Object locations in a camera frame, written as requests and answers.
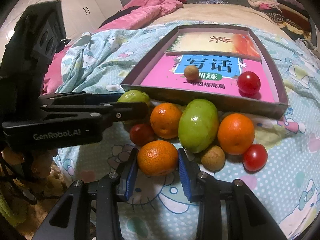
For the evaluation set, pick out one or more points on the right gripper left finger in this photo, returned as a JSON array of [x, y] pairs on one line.
[[70, 216]]

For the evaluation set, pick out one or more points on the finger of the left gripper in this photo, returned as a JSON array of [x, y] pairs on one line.
[[69, 125], [78, 98]]

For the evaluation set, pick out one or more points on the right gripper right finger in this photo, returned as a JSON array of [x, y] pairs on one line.
[[247, 218]]

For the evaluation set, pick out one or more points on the green mango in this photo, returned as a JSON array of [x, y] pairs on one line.
[[198, 125], [134, 96]]

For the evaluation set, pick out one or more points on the cherry tomato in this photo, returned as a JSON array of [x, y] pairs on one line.
[[249, 83], [141, 134], [255, 158]]

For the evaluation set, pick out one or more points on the brown longan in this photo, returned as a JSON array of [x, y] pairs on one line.
[[213, 158], [191, 72]]

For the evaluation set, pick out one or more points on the orange tangerine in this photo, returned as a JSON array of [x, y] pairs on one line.
[[164, 120], [236, 134], [157, 158]]

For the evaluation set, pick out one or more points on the white wardrobe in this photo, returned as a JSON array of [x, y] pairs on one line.
[[79, 16]]

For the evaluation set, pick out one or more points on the blue hello kitty quilt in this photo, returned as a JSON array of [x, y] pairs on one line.
[[288, 185]]

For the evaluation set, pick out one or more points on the pink quilt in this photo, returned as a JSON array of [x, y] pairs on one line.
[[136, 14]]

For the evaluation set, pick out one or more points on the pink workbook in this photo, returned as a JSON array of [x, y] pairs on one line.
[[217, 74]]

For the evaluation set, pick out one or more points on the beige bed blanket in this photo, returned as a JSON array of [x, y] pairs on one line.
[[224, 14]]

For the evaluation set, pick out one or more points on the orange cream book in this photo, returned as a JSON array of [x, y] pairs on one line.
[[215, 43]]

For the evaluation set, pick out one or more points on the white crumpled cloth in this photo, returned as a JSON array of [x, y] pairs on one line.
[[307, 47]]

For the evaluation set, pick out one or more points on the pile of folded clothes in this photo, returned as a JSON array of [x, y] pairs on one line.
[[289, 15]]

